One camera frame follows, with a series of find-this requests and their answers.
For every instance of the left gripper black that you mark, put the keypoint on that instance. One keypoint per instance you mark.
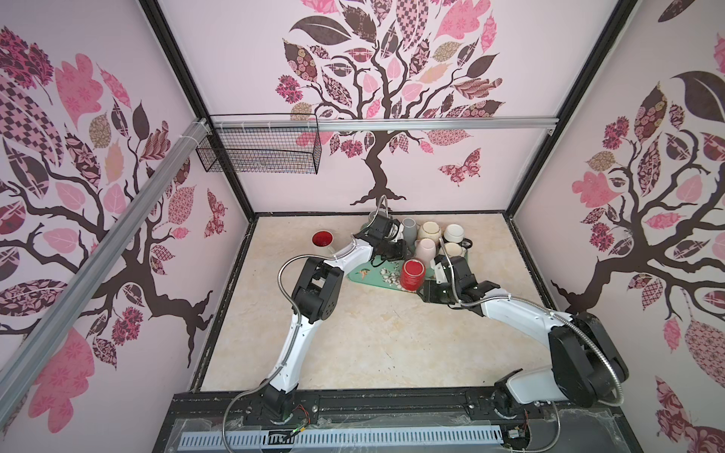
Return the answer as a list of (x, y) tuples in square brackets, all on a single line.
[(400, 253)]

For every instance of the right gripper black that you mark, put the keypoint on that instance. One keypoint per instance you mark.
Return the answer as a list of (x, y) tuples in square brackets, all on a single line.
[(433, 285)]

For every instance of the red mug black handle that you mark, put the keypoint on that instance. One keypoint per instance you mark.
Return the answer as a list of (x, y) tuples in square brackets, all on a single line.
[(412, 275)]

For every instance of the white mug red inside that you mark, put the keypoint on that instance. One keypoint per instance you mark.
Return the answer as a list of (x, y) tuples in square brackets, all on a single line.
[(323, 242)]

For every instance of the light grey mug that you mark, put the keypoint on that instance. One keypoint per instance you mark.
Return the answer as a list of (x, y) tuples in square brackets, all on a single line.
[(410, 231)]

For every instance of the pale pink mug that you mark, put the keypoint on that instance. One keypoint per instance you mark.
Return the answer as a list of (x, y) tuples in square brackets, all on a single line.
[(426, 251)]

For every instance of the cream and peach mug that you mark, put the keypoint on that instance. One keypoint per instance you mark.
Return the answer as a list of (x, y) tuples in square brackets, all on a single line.
[(430, 230)]

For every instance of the white and black mug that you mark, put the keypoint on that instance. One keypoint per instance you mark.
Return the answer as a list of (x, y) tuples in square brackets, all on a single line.
[(455, 233)]

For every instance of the green floral serving tray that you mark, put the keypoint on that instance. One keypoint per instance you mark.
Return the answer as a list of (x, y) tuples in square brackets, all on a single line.
[(384, 275)]

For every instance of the black wire basket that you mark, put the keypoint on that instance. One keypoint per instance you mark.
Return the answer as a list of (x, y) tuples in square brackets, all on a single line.
[(264, 143)]

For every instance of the white slotted cable duct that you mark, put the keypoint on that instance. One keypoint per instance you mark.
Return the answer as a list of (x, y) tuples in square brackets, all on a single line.
[(316, 438)]

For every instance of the aluminium rail back wall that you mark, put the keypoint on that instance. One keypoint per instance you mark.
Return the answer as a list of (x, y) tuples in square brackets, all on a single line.
[(352, 125)]

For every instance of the aluminium rail wall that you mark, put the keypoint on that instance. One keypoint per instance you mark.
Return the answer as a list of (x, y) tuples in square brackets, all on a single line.
[(352, 125), (35, 352)]

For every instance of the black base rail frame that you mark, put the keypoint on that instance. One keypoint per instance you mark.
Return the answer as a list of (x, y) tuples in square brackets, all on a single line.
[(541, 426)]

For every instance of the aluminium rail left wall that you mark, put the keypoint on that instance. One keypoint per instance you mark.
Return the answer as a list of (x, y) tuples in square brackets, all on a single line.
[(35, 352)]

